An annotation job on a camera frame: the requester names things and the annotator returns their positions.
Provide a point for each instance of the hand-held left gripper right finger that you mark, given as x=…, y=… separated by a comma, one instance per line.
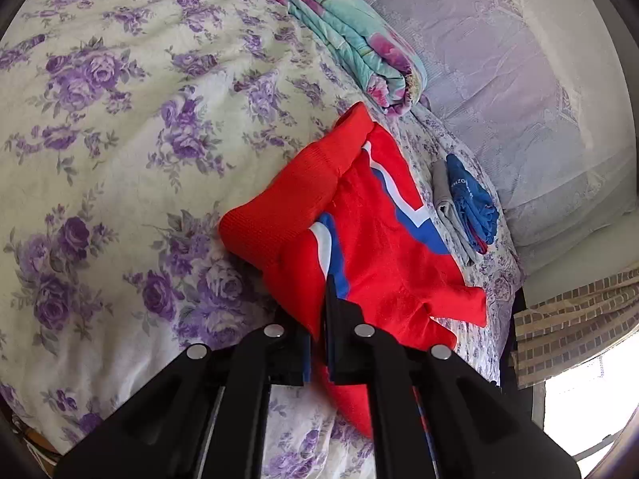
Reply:
x=344, y=349

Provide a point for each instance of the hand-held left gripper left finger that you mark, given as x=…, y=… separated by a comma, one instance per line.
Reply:
x=305, y=359

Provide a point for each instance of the red pants with striped sides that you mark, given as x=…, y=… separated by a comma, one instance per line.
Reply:
x=379, y=269

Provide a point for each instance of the folded grey pants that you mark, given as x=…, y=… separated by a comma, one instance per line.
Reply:
x=447, y=212

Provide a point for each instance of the folded blue pants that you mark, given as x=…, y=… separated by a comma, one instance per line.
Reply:
x=469, y=199

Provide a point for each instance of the brick pattern curtain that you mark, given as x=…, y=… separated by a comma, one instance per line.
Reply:
x=574, y=324

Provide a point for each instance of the bright window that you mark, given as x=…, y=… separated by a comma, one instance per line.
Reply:
x=589, y=399

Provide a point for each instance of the purple floral bedsheet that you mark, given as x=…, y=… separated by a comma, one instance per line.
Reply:
x=125, y=159

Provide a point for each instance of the folded teal floral quilt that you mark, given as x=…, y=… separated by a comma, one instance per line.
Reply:
x=349, y=45

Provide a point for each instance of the white lace cover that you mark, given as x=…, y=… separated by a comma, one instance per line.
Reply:
x=499, y=85

